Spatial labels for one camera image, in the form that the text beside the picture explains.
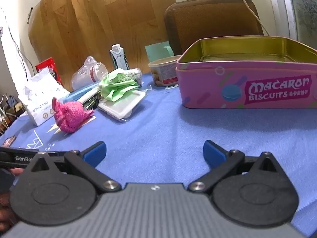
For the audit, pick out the person's left hand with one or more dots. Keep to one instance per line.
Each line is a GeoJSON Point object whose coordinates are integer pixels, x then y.
{"type": "Point", "coordinates": [5, 213]}

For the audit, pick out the wood-grain board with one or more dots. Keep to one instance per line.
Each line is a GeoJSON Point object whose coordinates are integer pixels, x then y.
{"type": "Point", "coordinates": [99, 24]}

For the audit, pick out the blue printed tablecloth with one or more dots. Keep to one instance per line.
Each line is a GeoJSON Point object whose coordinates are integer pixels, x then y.
{"type": "Point", "coordinates": [161, 129]}

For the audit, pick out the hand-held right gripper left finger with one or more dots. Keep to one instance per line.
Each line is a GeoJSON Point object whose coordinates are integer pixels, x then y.
{"type": "Point", "coordinates": [95, 152]}

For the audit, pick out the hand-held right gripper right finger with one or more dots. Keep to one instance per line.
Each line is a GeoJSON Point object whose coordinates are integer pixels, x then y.
{"type": "Point", "coordinates": [214, 153]}

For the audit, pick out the frosted glass window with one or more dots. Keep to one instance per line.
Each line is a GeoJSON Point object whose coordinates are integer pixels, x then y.
{"type": "Point", "coordinates": [304, 10]}

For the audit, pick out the beige paper tub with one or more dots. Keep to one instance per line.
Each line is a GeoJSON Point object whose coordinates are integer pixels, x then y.
{"type": "Point", "coordinates": [163, 70]}

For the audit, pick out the mint green cup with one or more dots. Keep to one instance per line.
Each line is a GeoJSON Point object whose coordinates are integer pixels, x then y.
{"type": "Point", "coordinates": [156, 50]}

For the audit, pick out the white tray in bag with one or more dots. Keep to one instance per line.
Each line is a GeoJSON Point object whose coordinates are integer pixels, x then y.
{"type": "Point", "coordinates": [121, 106]}

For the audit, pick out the brown cushioned board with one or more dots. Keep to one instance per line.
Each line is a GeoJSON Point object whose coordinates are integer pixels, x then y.
{"type": "Point", "coordinates": [210, 22]}

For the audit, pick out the light green cloth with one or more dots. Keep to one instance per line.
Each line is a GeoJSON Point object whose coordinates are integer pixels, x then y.
{"type": "Point", "coordinates": [111, 89]}

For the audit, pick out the pink biscuit tin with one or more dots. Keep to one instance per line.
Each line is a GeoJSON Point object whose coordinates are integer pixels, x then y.
{"type": "Point", "coordinates": [210, 89]}

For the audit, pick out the small white drink carton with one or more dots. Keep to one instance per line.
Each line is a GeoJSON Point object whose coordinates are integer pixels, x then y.
{"type": "Point", "coordinates": [118, 58]}

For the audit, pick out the red snack box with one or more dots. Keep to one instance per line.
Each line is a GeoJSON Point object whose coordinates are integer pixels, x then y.
{"type": "Point", "coordinates": [48, 65]}

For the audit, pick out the white tissue pack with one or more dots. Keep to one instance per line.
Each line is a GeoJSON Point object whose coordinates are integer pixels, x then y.
{"type": "Point", "coordinates": [39, 96]}

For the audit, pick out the blue face mask pack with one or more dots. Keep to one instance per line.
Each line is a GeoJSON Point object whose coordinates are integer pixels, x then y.
{"type": "Point", "coordinates": [79, 93]}

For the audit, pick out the crushed clear plastic bottle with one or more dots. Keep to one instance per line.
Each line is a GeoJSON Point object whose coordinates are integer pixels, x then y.
{"type": "Point", "coordinates": [86, 75]}

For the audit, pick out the magenta knitted cloth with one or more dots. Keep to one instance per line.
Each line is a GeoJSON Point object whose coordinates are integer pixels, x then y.
{"type": "Point", "coordinates": [69, 115]}

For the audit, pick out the bag of white beads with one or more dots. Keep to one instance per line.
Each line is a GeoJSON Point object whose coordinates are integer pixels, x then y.
{"type": "Point", "coordinates": [128, 75]}

